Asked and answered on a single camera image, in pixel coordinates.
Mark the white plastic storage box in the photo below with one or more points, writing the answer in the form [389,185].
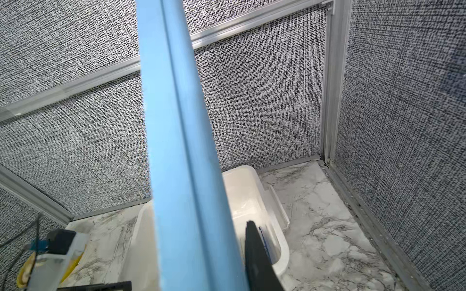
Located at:
[248,200]

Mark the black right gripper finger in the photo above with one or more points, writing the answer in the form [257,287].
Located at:
[259,270]

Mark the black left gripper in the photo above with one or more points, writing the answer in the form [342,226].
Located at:
[120,286]

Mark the yellow wooden steamer basket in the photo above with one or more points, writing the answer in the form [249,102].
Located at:
[47,271]

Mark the blue plastic box lid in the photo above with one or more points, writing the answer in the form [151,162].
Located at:
[196,243]

